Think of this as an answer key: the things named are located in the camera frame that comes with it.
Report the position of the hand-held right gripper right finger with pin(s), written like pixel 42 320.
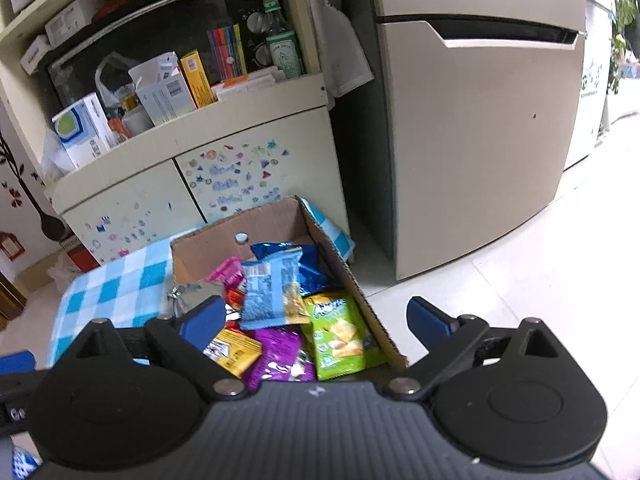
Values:
pixel 425 320

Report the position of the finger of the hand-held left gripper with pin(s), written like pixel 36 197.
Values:
pixel 17 362

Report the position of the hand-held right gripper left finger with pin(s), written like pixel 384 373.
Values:
pixel 205 322

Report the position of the silver foil snack packet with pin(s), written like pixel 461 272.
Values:
pixel 195 292

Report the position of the red noodle snack packet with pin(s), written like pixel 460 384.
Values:
pixel 234 300

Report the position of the yellow waffle snack packet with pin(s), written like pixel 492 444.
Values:
pixel 235 352

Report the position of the pink snack packet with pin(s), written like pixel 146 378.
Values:
pixel 227 270

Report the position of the light blue snack packet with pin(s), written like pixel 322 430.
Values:
pixel 270 290

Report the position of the purple snack packet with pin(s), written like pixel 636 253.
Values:
pixel 280 350

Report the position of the green snack packet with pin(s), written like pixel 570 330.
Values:
pixel 340 335

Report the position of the blue foil snack packet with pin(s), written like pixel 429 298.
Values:
pixel 320 272

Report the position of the cardboard box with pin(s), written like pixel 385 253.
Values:
pixel 280 220

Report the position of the blue white patterned cloth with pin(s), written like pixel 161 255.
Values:
pixel 25 460

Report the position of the clear plastic bag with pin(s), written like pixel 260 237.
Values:
pixel 62 275

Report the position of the blue white checkered tablecloth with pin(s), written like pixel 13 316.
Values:
pixel 110 280

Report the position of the brown printed carton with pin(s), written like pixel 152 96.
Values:
pixel 80 257

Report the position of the cream cabinet with stickers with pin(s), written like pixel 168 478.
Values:
pixel 150 190

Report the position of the beige refrigerator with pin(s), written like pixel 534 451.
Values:
pixel 475 135

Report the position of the yellow box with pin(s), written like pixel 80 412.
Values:
pixel 197 80

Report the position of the rainbow striped pack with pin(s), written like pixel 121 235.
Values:
pixel 227 52

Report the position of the white hanging cloth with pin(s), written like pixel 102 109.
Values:
pixel 340 50

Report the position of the green glass bottle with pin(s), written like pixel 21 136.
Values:
pixel 282 50

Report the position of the black toaster oven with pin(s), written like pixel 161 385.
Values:
pixel 150 35

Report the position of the white appliance with green print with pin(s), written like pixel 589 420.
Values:
pixel 590 60

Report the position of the green houseplant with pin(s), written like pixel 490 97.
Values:
pixel 625 15

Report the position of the brown wooden door frame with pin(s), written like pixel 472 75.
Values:
pixel 10 295

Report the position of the red house wall sticker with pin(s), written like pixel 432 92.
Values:
pixel 10 247

